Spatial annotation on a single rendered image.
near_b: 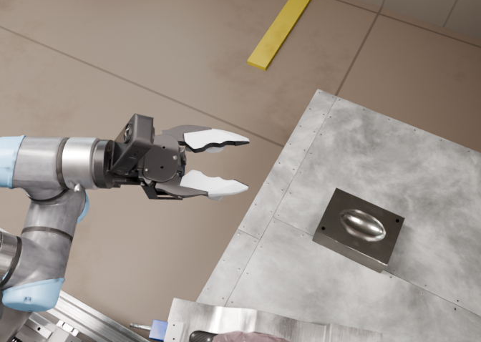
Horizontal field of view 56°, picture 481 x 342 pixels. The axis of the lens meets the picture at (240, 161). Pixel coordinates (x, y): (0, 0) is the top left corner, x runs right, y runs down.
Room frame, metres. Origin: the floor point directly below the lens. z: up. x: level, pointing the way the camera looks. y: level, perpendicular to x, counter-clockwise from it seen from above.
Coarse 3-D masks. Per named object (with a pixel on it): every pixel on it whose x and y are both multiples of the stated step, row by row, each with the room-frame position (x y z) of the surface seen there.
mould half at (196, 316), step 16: (176, 304) 0.27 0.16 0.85; (192, 304) 0.27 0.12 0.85; (176, 320) 0.23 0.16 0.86; (192, 320) 0.23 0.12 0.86; (208, 320) 0.23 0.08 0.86; (224, 320) 0.23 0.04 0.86; (240, 320) 0.23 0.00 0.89; (256, 320) 0.23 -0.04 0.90; (272, 320) 0.23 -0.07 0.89; (288, 320) 0.23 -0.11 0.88; (288, 336) 0.19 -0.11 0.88; (304, 336) 0.19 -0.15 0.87; (320, 336) 0.19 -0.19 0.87; (336, 336) 0.19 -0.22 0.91; (352, 336) 0.19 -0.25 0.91; (368, 336) 0.19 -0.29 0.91
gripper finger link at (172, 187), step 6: (174, 180) 0.29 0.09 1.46; (180, 180) 0.29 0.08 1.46; (156, 186) 0.29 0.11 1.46; (162, 186) 0.29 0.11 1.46; (168, 186) 0.29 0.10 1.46; (174, 186) 0.29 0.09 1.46; (180, 186) 0.29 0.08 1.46; (168, 192) 0.28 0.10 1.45; (174, 192) 0.28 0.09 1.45; (180, 192) 0.28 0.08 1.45; (186, 192) 0.28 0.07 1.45; (192, 192) 0.28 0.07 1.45; (198, 192) 0.28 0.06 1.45; (204, 192) 0.28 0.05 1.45
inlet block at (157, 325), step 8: (144, 328) 0.21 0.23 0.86; (152, 328) 0.21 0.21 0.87; (160, 328) 0.21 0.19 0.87; (168, 328) 0.21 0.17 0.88; (176, 328) 0.21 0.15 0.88; (184, 328) 0.21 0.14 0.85; (152, 336) 0.19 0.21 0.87; (160, 336) 0.19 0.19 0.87; (168, 336) 0.19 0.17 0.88; (176, 336) 0.19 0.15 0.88
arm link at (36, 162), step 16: (0, 144) 0.34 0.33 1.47; (16, 144) 0.34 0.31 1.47; (32, 144) 0.34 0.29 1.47; (48, 144) 0.34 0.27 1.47; (64, 144) 0.34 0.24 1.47; (0, 160) 0.32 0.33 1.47; (16, 160) 0.32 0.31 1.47; (32, 160) 0.32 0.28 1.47; (48, 160) 0.32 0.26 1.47; (0, 176) 0.30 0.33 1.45; (16, 176) 0.30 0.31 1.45; (32, 176) 0.30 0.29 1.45; (48, 176) 0.30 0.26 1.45; (32, 192) 0.30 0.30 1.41; (48, 192) 0.30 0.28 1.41
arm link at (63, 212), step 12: (72, 192) 0.32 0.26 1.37; (84, 192) 0.34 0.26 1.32; (36, 204) 0.30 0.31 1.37; (48, 204) 0.30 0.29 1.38; (60, 204) 0.30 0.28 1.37; (72, 204) 0.31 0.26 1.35; (84, 204) 0.33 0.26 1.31; (36, 216) 0.28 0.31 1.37; (48, 216) 0.28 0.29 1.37; (60, 216) 0.28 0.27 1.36; (72, 216) 0.29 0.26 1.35; (60, 228) 0.26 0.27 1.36; (72, 228) 0.27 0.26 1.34; (72, 240) 0.26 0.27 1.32
